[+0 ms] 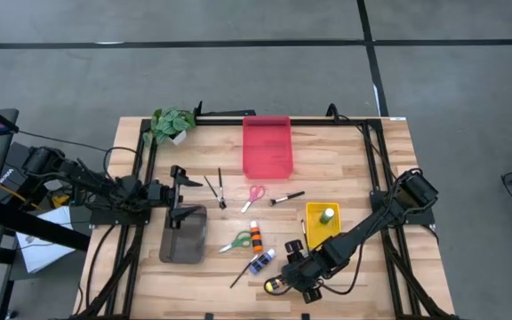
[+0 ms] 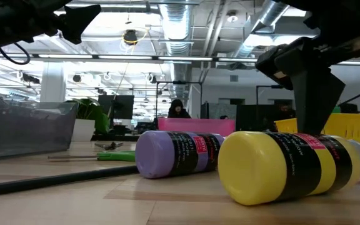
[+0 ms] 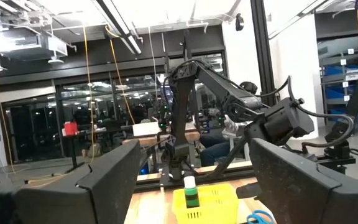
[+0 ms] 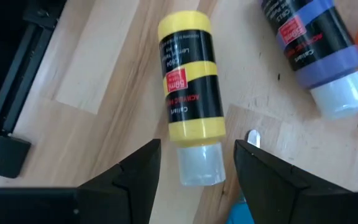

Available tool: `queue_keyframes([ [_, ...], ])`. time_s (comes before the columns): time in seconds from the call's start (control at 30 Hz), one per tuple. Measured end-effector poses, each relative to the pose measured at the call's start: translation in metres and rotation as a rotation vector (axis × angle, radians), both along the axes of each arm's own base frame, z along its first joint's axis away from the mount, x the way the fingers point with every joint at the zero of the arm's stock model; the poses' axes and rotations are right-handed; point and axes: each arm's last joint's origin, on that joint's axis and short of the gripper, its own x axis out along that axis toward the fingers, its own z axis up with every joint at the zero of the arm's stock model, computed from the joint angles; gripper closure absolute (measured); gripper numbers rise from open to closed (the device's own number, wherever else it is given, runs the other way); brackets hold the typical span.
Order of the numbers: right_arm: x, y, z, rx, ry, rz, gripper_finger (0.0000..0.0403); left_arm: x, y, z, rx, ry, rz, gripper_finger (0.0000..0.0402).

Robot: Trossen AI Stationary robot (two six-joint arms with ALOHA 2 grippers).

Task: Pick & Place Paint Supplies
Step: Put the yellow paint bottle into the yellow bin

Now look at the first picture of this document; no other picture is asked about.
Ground orange paint bottle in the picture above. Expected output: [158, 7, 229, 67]
[249, 220, 264, 254]

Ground green plant in white pot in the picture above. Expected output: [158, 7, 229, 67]
[141, 106, 197, 148]

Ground white paper sheet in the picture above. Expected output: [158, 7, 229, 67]
[15, 205, 78, 275]

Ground black aluminium table frame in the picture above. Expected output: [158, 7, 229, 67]
[74, 100, 460, 320]

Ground yellow slotted plastic basket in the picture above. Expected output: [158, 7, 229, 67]
[305, 201, 343, 251]

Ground long black pale-bristled paintbrush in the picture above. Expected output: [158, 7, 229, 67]
[229, 252, 260, 290]

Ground green-handled scissors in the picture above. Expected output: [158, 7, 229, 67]
[218, 230, 253, 255]

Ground short thick black-handled brush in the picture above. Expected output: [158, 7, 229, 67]
[269, 190, 307, 207]

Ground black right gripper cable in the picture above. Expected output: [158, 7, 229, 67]
[320, 239, 366, 298]

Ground pink-handled scissors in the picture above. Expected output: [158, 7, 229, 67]
[240, 184, 267, 214]

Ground thick black floor cable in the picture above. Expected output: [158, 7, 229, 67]
[84, 224, 119, 315]

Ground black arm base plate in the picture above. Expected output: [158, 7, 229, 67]
[369, 189, 436, 227]
[88, 204, 153, 227]

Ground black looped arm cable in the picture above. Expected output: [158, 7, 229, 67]
[102, 145, 145, 181]

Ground pink transparent plastic bin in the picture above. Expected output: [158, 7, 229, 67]
[242, 116, 295, 181]

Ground black diagonal stand beam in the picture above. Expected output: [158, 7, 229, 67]
[0, 200, 92, 253]

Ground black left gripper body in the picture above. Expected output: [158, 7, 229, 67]
[148, 180, 184, 209]

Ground smoky grey transparent tray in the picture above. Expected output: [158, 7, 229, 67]
[158, 204, 209, 265]

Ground thin black monitor cable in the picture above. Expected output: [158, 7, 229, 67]
[15, 128, 119, 156]

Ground black frame cable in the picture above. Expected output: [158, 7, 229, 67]
[324, 102, 375, 134]

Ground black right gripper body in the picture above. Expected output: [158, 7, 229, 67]
[284, 239, 329, 305]

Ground purple paint bottle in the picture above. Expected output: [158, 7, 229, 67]
[248, 248, 277, 276]

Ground yellow paint bottle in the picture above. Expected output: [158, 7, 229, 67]
[263, 276, 286, 295]

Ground yellow cable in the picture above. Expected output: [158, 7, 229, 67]
[0, 182, 44, 212]

